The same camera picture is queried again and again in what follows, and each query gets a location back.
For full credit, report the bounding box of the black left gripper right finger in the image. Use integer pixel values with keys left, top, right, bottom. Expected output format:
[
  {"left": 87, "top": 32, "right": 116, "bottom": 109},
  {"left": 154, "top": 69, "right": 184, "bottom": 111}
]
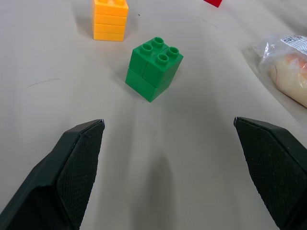
[{"left": 233, "top": 116, "right": 307, "bottom": 230}]

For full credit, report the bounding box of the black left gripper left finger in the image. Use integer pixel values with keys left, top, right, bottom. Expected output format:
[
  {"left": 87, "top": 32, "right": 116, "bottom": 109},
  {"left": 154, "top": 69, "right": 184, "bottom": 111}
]
[{"left": 0, "top": 119, "right": 106, "bottom": 230}]

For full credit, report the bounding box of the green toy brick block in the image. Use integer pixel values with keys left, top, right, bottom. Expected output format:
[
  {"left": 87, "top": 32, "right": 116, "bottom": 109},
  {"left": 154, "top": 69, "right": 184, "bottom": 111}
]
[{"left": 125, "top": 36, "right": 184, "bottom": 103}]

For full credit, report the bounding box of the yellow toy brick block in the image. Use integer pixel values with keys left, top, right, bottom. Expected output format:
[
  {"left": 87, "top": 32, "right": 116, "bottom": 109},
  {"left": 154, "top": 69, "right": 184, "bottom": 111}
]
[{"left": 92, "top": 0, "right": 130, "bottom": 42}]

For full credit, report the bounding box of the red toy brick block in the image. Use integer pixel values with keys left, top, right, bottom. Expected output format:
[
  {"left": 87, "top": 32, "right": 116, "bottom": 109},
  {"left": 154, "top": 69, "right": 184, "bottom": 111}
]
[{"left": 203, "top": 0, "right": 223, "bottom": 8}]

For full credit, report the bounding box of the bread in clear plastic bag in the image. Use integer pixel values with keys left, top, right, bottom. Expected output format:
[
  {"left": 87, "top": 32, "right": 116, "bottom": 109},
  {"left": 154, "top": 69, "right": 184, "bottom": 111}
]
[{"left": 247, "top": 33, "right": 307, "bottom": 108}]

